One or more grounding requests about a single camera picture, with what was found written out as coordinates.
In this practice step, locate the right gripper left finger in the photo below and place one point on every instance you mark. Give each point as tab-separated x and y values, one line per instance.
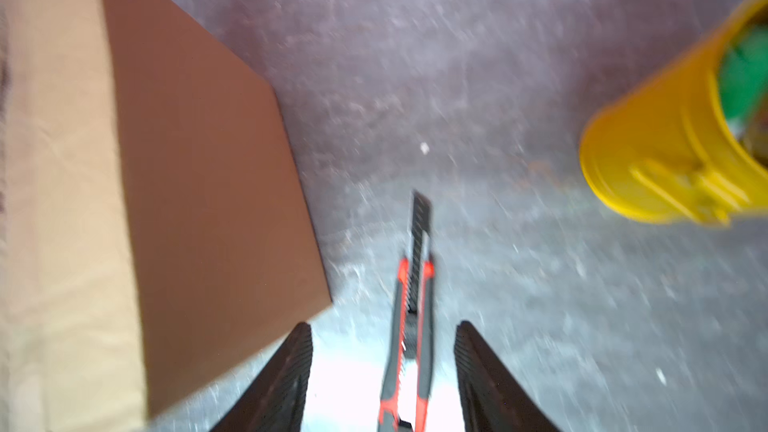
275	400

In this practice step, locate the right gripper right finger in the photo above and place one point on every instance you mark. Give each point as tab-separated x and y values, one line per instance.
491	399

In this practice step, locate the red black utility knife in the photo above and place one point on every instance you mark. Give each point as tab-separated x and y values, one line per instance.
408	377

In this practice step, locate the brown cardboard express box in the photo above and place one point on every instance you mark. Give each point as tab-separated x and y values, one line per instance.
157	231

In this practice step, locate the yellow pen cup right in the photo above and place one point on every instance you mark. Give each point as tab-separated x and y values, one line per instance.
663	153

